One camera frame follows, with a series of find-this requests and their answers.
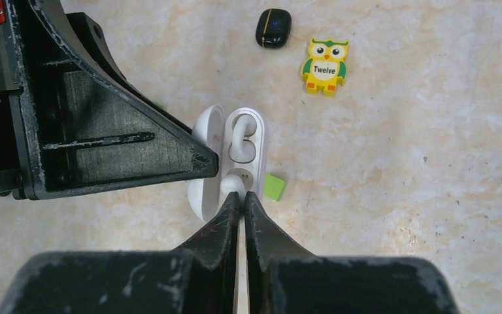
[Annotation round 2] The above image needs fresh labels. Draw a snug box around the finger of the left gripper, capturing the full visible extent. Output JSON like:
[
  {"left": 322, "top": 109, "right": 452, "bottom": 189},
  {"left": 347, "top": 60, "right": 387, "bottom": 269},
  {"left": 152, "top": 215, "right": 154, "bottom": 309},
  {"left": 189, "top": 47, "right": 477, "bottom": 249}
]
[{"left": 8, "top": 1, "right": 219, "bottom": 200}]

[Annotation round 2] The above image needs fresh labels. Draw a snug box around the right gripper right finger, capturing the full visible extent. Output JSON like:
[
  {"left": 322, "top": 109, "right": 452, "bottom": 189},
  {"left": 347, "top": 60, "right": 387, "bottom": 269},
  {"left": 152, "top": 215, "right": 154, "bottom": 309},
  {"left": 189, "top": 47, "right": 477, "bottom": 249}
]
[{"left": 244, "top": 192, "right": 316, "bottom": 313}]

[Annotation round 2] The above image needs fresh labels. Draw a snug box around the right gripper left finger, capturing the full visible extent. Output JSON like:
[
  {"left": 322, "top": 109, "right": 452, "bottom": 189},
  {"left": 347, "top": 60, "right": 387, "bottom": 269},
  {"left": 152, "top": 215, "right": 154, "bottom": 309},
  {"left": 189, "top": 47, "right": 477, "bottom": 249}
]
[{"left": 173, "top": 192, "right": 241, "bottom": 313}]

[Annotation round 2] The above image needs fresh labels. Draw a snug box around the white earbud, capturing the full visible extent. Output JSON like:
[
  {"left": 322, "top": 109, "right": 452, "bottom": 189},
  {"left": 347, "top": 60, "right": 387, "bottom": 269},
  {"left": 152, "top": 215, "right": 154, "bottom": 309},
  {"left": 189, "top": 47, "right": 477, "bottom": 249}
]
[{"left": 220, "top": 174, "right": 246, "bottom": 202}]

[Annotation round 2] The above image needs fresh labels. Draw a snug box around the white c-shaped ear hook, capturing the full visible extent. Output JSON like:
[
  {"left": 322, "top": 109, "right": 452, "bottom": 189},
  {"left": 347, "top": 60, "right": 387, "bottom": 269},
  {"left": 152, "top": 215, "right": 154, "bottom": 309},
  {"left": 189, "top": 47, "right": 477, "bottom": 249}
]
[{"left": 229, "top": 114, "right": 257, "bottom": 164}]

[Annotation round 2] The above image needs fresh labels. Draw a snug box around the white earbud charging case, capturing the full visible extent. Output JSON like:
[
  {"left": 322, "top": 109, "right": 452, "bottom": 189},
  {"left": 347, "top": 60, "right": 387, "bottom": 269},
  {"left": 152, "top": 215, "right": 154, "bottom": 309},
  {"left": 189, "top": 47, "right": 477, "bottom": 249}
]
[{"left": 188, "top": 105, "right": 267, "bottom": 222}]

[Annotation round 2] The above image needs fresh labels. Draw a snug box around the black earbud charging case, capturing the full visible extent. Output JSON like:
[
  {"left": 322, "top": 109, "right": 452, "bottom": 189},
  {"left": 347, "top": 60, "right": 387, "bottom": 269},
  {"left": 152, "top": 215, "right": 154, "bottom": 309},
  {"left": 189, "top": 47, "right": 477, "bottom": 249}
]
[{"left": 255, "top": 9, "right": 292, "bottom": 49}]

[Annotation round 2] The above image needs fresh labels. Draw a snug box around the green wooden cube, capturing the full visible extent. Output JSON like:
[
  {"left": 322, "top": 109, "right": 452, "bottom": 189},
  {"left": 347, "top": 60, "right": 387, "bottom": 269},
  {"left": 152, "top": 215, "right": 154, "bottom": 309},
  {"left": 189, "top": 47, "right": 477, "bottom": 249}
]
[{"left": 263, "top": 173, "right": 287, "bottom": 201}]

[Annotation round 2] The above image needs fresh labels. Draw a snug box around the yellow owl block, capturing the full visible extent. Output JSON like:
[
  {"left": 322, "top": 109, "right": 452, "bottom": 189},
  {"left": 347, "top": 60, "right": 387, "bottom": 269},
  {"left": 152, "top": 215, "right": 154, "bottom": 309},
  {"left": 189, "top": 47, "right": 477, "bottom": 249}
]
[{"left": 301, "top": 38, "right": 350, "bottom": 97}]

